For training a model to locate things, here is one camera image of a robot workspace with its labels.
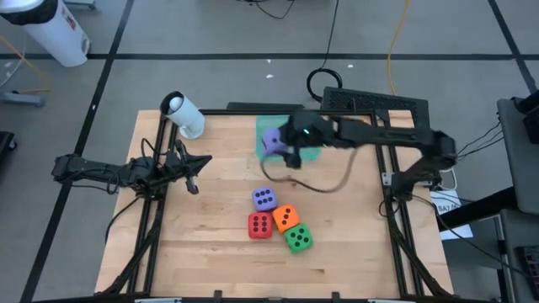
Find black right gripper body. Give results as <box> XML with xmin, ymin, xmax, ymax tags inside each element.
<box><xmin>290</xmin><ymin>109</ymin><xmax>338</xmax><ymax>148</ymax></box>

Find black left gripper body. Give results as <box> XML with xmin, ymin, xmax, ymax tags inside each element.
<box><xmin>162</xmin><ymin>140</ymin><xmax>199</xmax><ymax>196</ymax></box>

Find purple foam die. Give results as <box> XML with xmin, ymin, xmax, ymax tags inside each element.
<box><xmin>251</xmin><ymin>186</ymin><xmax>279</xmax><ymax>213</ymax></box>
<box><xmin>261</xmin><ymin>128</ymin><xmax>291</xmax><ymax>159</ymax></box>

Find orange foam die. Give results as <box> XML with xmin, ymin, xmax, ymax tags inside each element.
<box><xmin>271</xmin><ymin>204</ymin><xmax>302</xmax><ymax>235</ymax></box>

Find red foam die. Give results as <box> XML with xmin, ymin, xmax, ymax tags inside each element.
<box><xmin>248</xmin><ymin>211</ymin><xmax>275</xmax><ymax>240</ymax></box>

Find green foam die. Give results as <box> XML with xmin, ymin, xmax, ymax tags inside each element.
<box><xmin>284</xmin><ymin>223</ymin><xmax>314</xmax><ymax>255</ymax></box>

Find teal translucent plastic bin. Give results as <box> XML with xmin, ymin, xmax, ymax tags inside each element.
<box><xmin>255</xmin><ymin>114</ymin><xmax>323</xmax><ymax>163</ymax></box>

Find black flat bar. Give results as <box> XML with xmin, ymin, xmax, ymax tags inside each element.
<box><xmin>226</xmin><ymin>102</ymin><xmax>305</xmax><ymax>113</ymax></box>

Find black perforated panel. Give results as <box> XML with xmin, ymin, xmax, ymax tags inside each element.
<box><xmin>320</xmin><ymin>86</ymin><xmax>431</xmax><ymax>131</ymax></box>

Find white paper label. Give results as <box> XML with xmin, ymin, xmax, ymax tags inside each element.
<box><xmin>430</xmin><ymin>189</ymin><xmax>475</xmax><ymax>242</ymax></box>

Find grey stand foot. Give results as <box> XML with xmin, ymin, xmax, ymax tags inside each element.
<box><xmin>62</xmin><ymin>0</ymin><xmax>97</xmax><ymax>11</ymax></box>
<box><xmin>0</xmin><ymin>90</ymin><xmax>46</xmax><ymax>109</ymax></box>

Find black floor object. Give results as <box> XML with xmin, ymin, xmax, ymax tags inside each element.
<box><xmin>0</xmin><ymin>130</ymin><xmax>18</xmax><ymax>163</ymax></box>

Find black beam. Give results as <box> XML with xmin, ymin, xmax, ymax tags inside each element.
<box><xmin>436</xmin><ymin>187</ymin><xmax>519</xmax><ymax>232</ymax></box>

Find white floor cylinder, black top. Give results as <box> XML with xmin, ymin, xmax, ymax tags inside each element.
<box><xmin>0</xmin><ymin>0</ymin><xmax>92</xmax><ymax>68</ymax></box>

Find grey cart top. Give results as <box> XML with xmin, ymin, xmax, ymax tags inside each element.
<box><xmin>496</xmin><ymin>97</ymin><xmax>539</xmax><ymax>215</ymax></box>

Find black object on cart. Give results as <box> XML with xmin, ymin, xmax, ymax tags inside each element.
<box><xmin>510</xmin><ymin>90</ymin><xmax>539</xmax><ymax>145</ymax></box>

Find grey desk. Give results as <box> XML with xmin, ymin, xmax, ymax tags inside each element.
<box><xmin>499</xmin><ymin>209</ymin><xmax>539</xmax><ymax>303</ymax></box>

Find dark keyboard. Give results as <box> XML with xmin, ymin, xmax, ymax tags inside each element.
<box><xmin>516</xmin><ymin>245</ymin><xmax>539</xmax><ymax>303</ymax></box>

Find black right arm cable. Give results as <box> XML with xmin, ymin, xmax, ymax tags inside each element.
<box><xmin>259</xmin><ymin>145</ymin><xmax>359</xmax><ymax>194</ymax></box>

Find white cylinder camera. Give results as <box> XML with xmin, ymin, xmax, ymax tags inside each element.
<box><xmin>159</xmin><ymin>90</ymin><xmax>206</xmax><ymax>140</ymax></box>

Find black aluminium table frame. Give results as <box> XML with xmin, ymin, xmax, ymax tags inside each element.
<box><xmin>100</xmin><ymin>108</ymin><xmax>454</xmax><ymax>303</ymax></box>

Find black hanging cable with coil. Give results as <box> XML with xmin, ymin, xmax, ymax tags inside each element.
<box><xmin>306</xmin><ymin>0</ymin><xmax>344</xmax><ymax>104</ymax></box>

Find black left arm base cable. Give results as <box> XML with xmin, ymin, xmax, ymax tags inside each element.
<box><xmin>104</xmin><ymin>195</ymin><xmax>142</xmax><ymax>245</ymax></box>

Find yellow cable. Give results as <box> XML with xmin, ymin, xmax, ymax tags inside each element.
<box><xmin>386</xmin><ymin>0</ymin><xmax>412</xmax><ymax>97</ymax></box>

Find black floor cable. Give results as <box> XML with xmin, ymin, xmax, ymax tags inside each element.
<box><xmin>237</xmin><ymin>0</ymin><xmax>296</xmax><ymax>20</ymax></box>

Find white cable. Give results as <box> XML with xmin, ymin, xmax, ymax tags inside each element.
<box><xmin>437</xmin><ymin>166</ymin><xmax>460</xmax><ymax>193</ymax></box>

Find orange floor cable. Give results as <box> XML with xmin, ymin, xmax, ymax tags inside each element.
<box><xmin>0</xmin><ymin>35</ymin><xmax>52</xmax><ymax>94</ymax></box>

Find black power cable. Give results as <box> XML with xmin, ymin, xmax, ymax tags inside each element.
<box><xmin>410</xmin><ymin>194</ymin><xmax>530</xmax><ymax>279</ymax></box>

